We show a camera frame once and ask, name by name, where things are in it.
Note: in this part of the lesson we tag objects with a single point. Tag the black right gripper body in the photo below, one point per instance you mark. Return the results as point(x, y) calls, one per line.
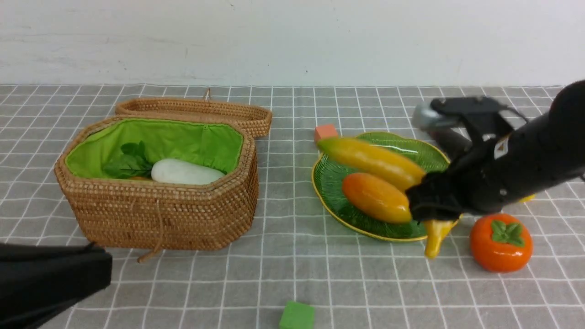
point(468, 185)

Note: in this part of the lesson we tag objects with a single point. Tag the green glass leaf plate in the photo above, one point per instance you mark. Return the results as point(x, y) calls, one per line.
point(327, 177)

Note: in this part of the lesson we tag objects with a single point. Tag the green leafy vegetable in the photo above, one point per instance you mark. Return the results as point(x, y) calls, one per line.
point(132, 162)

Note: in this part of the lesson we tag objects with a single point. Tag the woven wicker basket lid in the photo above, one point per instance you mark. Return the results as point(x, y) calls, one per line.
point(254, 120)

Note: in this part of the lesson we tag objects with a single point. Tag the yellow banana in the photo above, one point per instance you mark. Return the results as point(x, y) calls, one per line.
point(372, 159)

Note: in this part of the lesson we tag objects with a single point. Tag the orange foam cube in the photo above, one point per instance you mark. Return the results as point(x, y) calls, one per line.
point(325, 132)

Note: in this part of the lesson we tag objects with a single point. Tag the orange persimmon green calyx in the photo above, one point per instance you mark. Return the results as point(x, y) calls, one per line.
point(500, 243)

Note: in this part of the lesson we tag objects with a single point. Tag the yellow lemon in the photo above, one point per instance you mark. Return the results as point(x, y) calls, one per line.
point(527, 198)

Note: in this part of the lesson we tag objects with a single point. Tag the dark purple eggplant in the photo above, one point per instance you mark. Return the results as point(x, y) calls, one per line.
point(451, 143)

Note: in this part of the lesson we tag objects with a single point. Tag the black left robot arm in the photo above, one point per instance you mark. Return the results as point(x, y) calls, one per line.
point(37, 283)

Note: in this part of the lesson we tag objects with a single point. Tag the grey checkered tablecloth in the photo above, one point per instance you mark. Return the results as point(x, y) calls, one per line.
point(296, 251)

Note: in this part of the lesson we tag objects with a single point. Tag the white radish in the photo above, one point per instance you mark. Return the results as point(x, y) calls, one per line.
point(179, 172)

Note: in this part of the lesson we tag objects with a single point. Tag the woven wicker basket green lining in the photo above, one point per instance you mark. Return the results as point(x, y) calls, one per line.
point(152, 215)

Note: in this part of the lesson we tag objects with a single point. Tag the orange yellow mango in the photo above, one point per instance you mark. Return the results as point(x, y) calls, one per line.
point(376, 198)

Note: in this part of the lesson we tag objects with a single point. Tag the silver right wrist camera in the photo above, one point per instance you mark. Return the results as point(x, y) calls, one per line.
point(479, 115)

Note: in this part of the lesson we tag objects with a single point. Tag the green foam cube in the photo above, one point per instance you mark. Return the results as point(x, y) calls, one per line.
point(297, 315)

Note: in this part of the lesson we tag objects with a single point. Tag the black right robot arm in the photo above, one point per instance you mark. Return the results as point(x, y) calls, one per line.
point(503, 164)

